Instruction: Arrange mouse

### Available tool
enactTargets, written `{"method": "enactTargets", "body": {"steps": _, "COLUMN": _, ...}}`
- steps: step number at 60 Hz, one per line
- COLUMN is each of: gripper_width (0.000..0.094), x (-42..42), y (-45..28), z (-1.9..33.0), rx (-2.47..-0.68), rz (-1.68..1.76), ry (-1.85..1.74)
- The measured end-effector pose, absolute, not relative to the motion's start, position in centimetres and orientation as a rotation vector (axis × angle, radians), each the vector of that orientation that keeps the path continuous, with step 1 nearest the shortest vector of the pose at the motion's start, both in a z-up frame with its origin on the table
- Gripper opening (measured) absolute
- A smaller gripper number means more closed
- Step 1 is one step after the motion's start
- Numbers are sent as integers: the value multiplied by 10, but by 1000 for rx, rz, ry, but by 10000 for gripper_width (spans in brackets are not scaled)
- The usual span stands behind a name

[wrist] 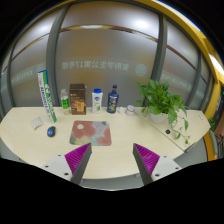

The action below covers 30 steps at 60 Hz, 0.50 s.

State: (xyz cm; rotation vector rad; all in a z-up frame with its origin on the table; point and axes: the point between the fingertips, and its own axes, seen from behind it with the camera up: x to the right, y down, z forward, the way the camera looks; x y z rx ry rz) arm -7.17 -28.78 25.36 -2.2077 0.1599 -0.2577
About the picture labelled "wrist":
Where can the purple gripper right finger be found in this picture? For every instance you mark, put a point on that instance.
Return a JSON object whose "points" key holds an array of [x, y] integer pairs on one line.
{"points": [[146, 161]]}

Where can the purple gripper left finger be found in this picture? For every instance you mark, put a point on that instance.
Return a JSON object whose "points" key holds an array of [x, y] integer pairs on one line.
{"points": [[77, 161]]}

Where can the floral mouse pad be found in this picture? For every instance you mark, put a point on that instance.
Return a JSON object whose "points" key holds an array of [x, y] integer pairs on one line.
{"points": [[95, 132]]}

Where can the blue computer mouse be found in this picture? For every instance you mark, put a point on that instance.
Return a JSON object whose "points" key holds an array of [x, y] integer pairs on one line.
{"points": [[51, 131]]}

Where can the small white tissue packet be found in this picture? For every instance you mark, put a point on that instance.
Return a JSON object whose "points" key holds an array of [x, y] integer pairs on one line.
{"points": [[37, 122]]}

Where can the small white crumpled object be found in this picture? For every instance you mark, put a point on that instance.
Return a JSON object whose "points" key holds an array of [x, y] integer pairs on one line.
{"points": [[121, 110]]}

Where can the green potted plant white pot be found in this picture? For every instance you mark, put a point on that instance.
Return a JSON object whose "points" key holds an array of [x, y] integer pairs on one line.
{"points": [[157, 100]]}

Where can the clear plastic water bottle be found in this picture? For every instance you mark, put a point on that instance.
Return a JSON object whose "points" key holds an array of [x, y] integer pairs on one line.
{"points": [[65, 102]]}

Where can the brown cardboard box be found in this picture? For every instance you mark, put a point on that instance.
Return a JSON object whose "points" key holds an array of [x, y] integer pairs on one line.
{"points": [[77, 94]]}

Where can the white lotion bottle blue cap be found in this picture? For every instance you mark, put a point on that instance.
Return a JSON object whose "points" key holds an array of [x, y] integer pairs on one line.
{"points": [[97, 96]]}

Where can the dark blue bottle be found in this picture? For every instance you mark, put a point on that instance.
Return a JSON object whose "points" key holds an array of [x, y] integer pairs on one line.
{"points": [[113, 97]]}

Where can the green white shuttlecock tube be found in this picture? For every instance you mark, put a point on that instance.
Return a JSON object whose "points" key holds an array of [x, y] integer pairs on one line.
{"points": [[46, 96]]}

